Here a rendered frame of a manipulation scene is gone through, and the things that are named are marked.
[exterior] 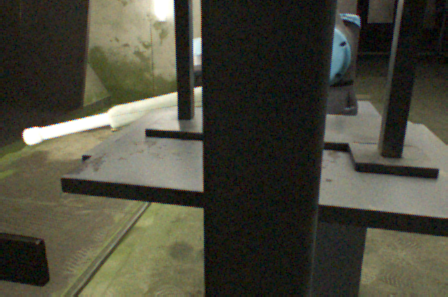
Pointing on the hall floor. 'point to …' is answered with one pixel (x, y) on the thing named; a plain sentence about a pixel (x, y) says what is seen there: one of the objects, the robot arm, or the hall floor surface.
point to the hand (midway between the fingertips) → (204, 113)
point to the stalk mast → (264, 120)
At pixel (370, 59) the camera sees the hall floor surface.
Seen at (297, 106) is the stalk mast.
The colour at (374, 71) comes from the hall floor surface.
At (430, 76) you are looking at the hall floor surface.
